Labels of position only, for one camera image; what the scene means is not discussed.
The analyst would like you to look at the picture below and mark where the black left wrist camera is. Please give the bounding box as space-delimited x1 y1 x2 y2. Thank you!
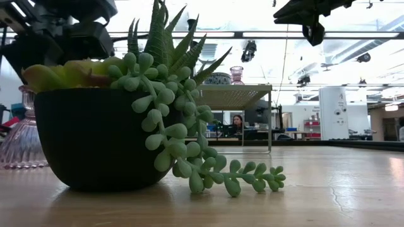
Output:
62 21 115 61

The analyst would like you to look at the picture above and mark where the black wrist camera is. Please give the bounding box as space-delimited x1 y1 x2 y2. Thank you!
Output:
62 21 115 61
302 22 326 47

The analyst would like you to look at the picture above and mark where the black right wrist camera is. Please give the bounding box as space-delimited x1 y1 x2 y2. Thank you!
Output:
302 22 326 47

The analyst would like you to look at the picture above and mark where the black overhead camera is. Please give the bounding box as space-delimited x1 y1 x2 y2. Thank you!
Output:
241 40 257 63

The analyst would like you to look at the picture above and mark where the pale green perforated metal shelf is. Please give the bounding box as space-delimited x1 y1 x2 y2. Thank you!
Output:
194 83 273 155

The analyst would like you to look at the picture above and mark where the artificial succulent in black pot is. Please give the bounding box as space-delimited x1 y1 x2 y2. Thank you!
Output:
21 0 287 198

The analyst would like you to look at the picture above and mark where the white cylindrical column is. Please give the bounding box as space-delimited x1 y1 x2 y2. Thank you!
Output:
318 86 350 141

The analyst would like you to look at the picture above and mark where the blue patterned ceramic candle holder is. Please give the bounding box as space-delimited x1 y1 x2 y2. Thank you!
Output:
204 72 233 86

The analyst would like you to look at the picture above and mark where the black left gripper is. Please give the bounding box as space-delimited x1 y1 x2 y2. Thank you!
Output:
1 30 69 83

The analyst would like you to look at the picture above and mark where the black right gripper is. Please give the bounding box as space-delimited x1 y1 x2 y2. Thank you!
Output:
273 0 359 25

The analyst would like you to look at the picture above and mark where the pink ribbed glass candle holder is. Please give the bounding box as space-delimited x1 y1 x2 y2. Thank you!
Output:
0 84 49 170
229 66 246 86

